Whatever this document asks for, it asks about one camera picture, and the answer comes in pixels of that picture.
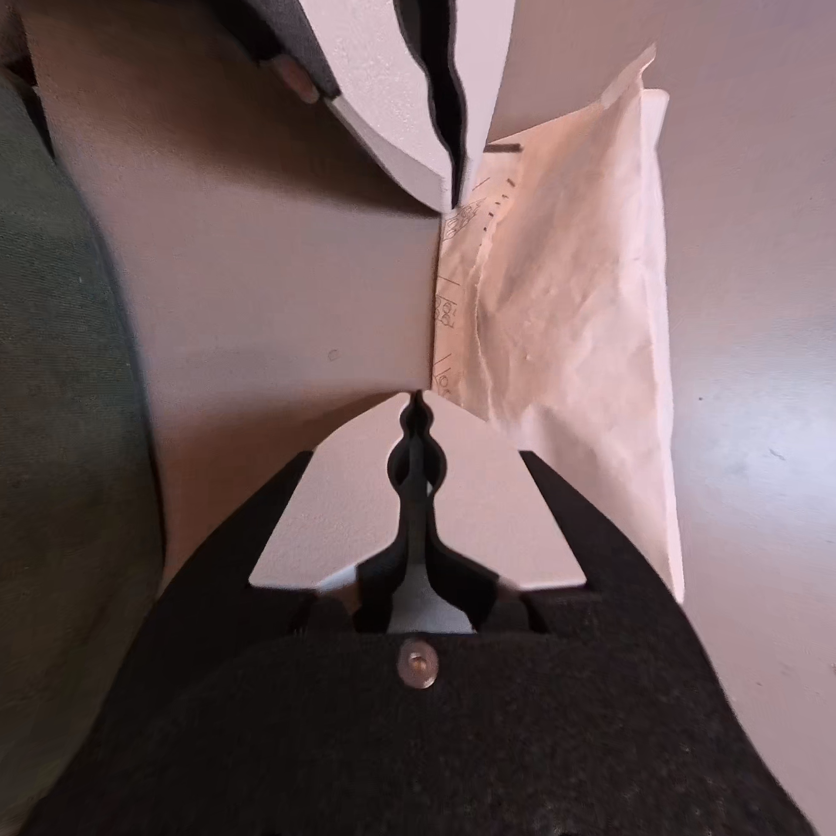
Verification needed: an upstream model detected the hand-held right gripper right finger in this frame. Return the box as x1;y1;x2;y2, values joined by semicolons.
420;391;588;631

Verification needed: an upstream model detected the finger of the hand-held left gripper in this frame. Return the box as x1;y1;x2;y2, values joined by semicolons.
297;0;458;213
452;0;544;211

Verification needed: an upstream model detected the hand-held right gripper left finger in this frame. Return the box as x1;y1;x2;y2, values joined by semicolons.
248;391;417;632

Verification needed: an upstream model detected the numbered white paper bag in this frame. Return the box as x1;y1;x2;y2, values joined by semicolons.
428;42;685;602

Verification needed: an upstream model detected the person's left hand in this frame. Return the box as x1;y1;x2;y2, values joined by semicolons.
270;54;322;107

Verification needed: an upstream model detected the person's green sweatshirt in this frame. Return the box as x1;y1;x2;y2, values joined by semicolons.
0;65;165;836

